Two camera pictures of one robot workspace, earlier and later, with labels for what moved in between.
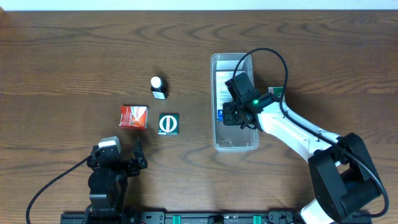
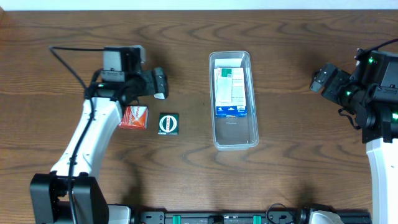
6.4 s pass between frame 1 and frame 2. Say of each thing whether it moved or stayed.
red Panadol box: stayed
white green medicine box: moved
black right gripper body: moved
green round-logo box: stayed
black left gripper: moved
